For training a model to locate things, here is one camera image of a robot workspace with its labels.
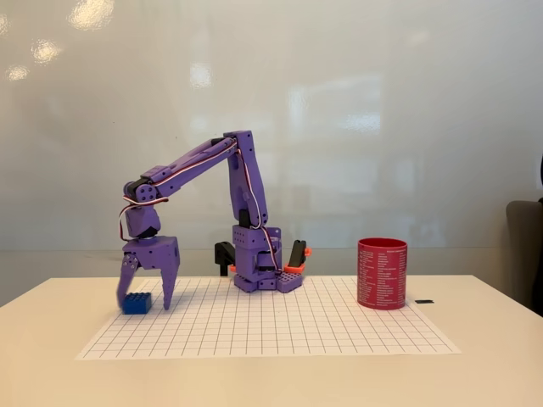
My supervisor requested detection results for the blue toy brick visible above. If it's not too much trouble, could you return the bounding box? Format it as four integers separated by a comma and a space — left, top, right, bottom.
121, 292, 153, 315

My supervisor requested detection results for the red cup with white text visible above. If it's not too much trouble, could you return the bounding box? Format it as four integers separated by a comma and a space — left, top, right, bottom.
356, 237, 409, 311

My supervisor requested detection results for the black clamp with orange foot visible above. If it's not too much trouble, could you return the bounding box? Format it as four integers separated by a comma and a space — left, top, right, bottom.
214, 240, 238, 278

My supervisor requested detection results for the white grid paper sheet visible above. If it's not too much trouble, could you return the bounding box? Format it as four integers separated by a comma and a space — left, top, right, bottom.
75, 277, 463, 362

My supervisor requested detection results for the black clamp with orange knob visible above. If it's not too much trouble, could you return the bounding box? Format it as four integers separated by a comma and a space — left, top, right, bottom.
283, 239, 315, 274

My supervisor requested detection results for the dark grey chair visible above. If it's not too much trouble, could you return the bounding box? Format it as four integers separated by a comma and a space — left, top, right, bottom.
505, 196, 543, 318

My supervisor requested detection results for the red white black servo cable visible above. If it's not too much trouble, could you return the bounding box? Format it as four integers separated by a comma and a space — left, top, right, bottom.
117, 138, 284, 275

